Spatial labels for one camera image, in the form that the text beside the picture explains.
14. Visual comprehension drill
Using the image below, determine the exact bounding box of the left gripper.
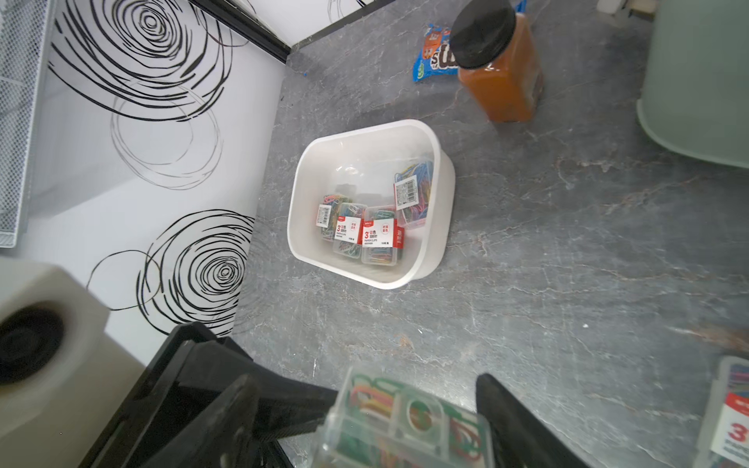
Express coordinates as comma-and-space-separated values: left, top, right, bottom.
81, 323, 337, 467

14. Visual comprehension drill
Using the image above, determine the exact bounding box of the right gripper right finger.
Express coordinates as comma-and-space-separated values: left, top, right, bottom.
476, 374, 588, 467

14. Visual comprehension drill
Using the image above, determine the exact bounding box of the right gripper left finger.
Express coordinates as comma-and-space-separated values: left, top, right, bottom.
144, 374, 259, 468

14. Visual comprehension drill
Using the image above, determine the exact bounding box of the white storage box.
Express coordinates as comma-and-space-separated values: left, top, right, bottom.
287, 119, 456, 290

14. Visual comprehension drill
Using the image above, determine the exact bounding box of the mint green toaster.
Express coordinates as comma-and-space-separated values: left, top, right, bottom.
637, 0, 748, 168

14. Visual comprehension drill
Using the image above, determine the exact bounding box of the blue candy packet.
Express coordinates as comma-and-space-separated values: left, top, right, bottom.
413, 25, 458, 83

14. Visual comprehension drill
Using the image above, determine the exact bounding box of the orange spice bottle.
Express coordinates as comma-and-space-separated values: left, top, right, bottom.
450, 0, 543, 122

